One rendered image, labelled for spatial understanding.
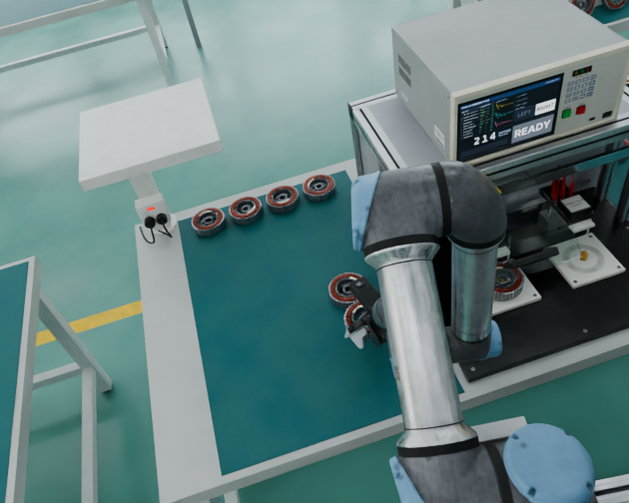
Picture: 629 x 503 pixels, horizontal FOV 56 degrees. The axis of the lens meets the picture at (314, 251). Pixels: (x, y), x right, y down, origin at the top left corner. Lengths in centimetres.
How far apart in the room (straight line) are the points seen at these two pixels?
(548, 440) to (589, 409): 151
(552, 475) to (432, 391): 18
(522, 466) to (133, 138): 126
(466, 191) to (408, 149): 67
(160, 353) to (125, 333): 114
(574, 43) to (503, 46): 16
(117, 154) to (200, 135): 22
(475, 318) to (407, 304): 28
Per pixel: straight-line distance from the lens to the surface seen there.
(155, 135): 166
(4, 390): 189
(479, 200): 90
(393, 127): 163
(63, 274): 330
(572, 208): 169
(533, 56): 150
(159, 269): 194
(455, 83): 141
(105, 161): 163
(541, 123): 153
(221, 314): 173
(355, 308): 152
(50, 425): 275
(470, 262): 101
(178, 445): 155
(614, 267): 175
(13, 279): 219
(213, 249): 193
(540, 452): 88
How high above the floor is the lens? 205
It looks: 46 degrees down
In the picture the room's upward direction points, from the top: 13 degrees counter-clockwise
